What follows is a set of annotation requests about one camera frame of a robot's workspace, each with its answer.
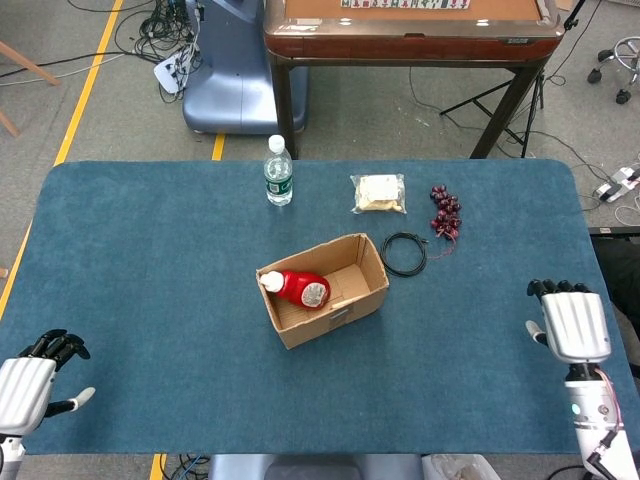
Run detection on grey blue robot torso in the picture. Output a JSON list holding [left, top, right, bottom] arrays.
[[207, 453, 426, 480]]

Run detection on tangled black floor cables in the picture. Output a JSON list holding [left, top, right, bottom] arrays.
[[113, 0, 204, 104]]

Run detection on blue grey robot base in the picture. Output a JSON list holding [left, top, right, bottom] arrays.
[[182, 0, 310, 135]]

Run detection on row of printed mahjong tiles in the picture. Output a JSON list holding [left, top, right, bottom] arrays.
[[341, 0, 471, 10]]

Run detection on light wooden pole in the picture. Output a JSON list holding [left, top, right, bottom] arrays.
[[0, 39, 61, 87]]

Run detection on white grey power strip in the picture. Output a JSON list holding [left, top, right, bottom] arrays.
[[594, 167, 640, 203]]

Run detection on blue felt table mat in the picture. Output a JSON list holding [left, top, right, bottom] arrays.
[[0, 159, 629, 455]]

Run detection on bread in clear plastic bag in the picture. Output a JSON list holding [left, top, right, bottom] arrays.
[[349, 172, 407, 216]]

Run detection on brown wooden mahjong table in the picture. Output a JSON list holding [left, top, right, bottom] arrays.
[[262, 0, 566, 160]]

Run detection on brown cardboard box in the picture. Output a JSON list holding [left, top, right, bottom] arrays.
[[255, 232, 390, 351]]

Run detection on clear water bottle green label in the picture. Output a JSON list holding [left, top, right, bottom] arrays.
[[263, 134, 294, 207]]

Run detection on bunch of dark red grapes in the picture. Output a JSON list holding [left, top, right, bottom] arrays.
[[429, 184, 464, 241]]

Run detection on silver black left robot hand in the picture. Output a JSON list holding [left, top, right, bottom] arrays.
[[0, 328, 96, 437]]

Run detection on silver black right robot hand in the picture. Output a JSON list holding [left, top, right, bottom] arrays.
[[524, 278, 612, 365]]

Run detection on white power strip with plugs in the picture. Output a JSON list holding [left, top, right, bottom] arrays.
[[153, 47, 197, 95]]

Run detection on red bottle white cap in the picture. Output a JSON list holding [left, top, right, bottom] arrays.
[[259, 270, 332, 312]]

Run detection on chrome rolling stool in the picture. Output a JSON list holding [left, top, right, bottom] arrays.
[[587, 37, 640, 105]]

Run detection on coiled black usb cable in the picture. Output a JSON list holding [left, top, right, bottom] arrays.
[[379, 232, 430, 278]]

